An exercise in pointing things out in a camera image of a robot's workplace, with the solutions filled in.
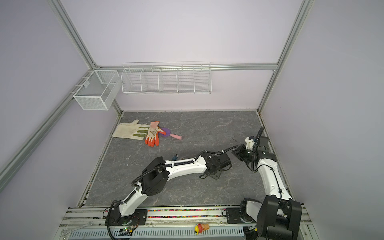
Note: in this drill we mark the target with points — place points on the blue padlock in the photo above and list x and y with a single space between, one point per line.
175 156

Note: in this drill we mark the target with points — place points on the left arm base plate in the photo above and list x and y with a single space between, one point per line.
138 218

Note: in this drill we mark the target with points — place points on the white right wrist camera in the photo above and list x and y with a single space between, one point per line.
250 142

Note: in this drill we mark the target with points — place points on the purple pink toy shovel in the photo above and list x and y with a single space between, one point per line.
167 133

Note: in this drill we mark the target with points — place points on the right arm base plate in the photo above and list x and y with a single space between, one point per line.
234 216

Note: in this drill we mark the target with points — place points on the white wire shelf basket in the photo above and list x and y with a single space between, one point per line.
167 78

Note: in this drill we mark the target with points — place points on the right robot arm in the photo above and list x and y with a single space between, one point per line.
278 217

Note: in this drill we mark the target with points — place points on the red white work glove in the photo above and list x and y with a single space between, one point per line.
152 138

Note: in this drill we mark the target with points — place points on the white mesh box basket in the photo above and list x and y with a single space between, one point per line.
99 90

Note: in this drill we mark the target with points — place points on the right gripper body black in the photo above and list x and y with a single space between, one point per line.
244 154

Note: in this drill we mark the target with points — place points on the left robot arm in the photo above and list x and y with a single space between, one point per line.
156 175

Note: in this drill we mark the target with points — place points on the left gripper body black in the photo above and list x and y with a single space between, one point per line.
216 175

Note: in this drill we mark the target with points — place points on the white vented cable duct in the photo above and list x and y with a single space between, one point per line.
188 233

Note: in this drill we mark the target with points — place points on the cream green work glove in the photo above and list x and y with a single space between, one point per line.
133 130

